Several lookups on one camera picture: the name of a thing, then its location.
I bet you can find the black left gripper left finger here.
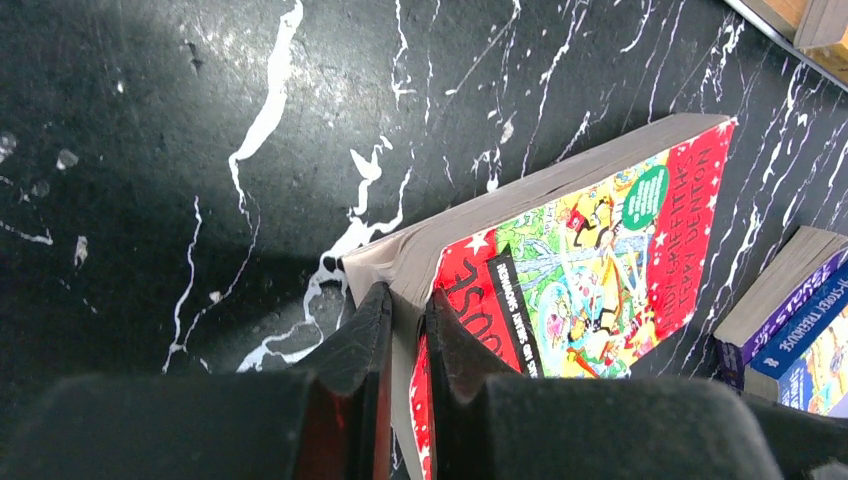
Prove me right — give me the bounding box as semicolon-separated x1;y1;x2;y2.
1;283;393;479

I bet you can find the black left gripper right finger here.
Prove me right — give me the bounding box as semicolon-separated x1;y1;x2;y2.
423;292;847;479

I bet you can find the red treehouse book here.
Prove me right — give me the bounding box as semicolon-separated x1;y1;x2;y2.
342;113;737;479

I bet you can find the blue 91-storey treehouse book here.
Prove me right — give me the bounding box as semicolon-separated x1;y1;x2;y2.
743;265;847;419

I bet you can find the purple 52-storey treehouse book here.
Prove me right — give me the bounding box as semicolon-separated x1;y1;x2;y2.
713;226;847;391

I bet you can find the white wire wooden shelf rack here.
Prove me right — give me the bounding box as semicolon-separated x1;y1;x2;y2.
726;0;847;89

